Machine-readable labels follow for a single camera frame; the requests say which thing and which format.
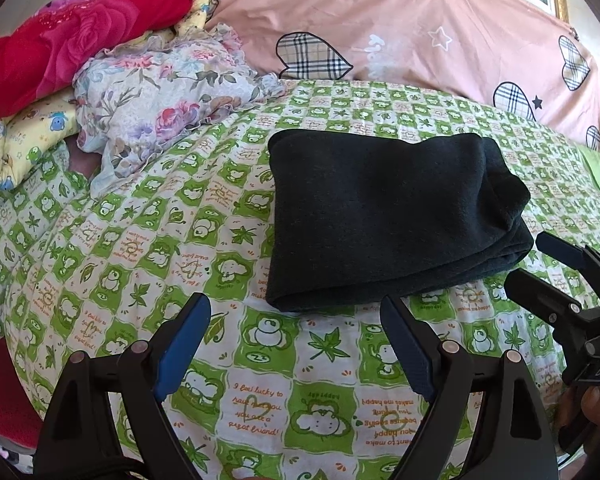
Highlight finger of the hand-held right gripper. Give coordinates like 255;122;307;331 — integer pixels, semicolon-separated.
535;230;600;307
503;268;598;343

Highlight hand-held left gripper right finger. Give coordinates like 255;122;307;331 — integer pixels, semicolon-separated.
379;294;561;480

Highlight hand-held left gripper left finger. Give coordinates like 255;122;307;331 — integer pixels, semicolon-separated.
32;292;212;480

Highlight dark grey pants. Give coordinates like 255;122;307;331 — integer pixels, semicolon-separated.
266;129;535;314

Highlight person's right hand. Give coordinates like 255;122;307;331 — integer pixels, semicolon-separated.
555;385;600;442

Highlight green cartoon printed bedsheet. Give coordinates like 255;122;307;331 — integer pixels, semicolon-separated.
0;77;600;480

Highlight floral ruffled pillow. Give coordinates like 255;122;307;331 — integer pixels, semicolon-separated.
72;22;290;199

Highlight pink quilt with plaid hearts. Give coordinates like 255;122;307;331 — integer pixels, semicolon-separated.
205;0;600;161

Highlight red rose printed blanket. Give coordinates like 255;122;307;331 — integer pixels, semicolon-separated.
0;0;217;126

